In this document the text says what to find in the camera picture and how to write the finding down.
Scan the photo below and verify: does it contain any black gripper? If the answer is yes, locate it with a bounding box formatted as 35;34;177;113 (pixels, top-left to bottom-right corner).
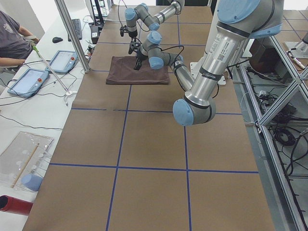
128;30;138;38
134;50;147;71

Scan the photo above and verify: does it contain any brown t-shirt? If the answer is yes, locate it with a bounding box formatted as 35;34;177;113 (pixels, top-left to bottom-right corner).
106;56;170;85

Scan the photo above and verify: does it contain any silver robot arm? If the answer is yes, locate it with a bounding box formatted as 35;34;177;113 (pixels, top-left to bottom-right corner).
125;0;284;126
120;0;185;38

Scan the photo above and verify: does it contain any black keyboard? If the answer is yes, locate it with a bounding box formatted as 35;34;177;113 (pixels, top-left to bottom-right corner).
71;19;82;40

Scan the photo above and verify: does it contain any far teach pendant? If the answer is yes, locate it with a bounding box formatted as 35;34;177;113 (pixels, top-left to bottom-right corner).
49;50;77;74

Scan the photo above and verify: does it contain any teach pendant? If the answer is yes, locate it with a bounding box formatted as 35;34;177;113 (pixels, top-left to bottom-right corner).
7;68;49;98
49;50;77;74

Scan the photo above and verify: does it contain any black computer mouse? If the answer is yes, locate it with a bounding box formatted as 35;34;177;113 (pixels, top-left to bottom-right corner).
52;37;63;43

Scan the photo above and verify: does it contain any near teach pendant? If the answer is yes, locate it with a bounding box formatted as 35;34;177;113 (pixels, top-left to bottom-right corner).
7;68;49;98

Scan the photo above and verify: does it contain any seated person grey shirt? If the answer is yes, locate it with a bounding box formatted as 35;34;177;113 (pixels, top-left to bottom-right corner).
0;12;33;70

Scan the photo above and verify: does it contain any thin wooden stick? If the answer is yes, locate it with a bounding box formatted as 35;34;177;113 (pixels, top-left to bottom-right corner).
11;143;39;188

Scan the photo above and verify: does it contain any silver foil bag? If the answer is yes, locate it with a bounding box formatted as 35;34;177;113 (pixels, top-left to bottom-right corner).
0;132;54;191

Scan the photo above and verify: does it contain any red fire extinguisher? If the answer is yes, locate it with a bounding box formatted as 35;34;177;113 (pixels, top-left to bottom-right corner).
0;195;33;216

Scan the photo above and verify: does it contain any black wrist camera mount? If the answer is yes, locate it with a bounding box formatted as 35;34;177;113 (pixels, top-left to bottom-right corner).
120;25;128;37
128;41;141;54

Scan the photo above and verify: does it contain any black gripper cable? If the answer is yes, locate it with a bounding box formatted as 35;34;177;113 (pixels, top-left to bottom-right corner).
117;0;128;28
158;45;185;63

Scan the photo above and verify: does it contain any aluminium frame post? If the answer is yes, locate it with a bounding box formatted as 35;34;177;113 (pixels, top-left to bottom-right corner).
55;0;90;73

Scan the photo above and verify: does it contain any green handled metal rod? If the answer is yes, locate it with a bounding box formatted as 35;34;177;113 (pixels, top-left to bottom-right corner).
32;46;77;96

